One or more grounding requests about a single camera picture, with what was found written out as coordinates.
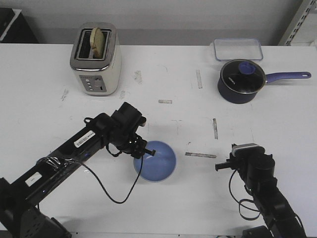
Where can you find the glass pot lid blue knob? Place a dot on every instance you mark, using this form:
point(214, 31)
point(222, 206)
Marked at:
point(242, 76)

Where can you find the blue bowl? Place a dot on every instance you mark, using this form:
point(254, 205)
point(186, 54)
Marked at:
point(158, 167)

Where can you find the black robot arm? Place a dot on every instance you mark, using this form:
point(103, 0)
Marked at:
point(256, 169)
point(19, 211)

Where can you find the dark blue saucepan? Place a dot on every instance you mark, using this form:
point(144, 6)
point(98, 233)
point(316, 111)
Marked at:
point(238, 98)

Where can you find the clear plastic container blue rim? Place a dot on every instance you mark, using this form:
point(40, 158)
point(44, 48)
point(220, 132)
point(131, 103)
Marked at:
point(226, 49)

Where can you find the cream two-slot toaster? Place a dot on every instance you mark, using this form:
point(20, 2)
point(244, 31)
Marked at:
point(98, 77)

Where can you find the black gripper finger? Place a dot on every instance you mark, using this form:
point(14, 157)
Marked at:
point(149, 152)

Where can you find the white perforated metal rack post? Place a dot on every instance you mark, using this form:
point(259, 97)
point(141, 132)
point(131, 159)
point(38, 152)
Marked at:
point(305, 7)

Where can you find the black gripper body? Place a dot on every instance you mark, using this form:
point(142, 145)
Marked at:
point(235, 162)
point(135, 146)

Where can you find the toast slice in toaster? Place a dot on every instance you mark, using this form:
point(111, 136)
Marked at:
point(97, 42)

